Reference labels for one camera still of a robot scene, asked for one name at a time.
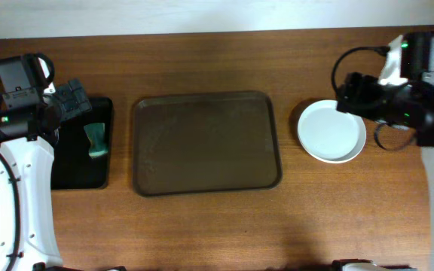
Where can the green sponge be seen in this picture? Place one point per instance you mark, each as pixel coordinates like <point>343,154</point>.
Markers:
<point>96,135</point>

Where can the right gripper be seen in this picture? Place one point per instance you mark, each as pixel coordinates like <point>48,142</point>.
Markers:
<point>353,94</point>

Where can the black small tray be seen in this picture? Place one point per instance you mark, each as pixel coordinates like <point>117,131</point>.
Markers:
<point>73,169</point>

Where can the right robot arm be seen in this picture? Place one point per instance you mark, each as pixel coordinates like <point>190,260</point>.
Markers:
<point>401,97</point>

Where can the pale blue plate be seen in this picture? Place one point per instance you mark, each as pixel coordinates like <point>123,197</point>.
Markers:
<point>328,130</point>

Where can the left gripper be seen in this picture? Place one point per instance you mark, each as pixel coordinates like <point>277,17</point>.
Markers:
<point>75,98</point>

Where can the brown serving tray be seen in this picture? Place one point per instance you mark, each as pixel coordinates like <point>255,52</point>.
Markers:
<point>205,143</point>

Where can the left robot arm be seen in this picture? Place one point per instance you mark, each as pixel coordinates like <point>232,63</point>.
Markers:
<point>29,121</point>

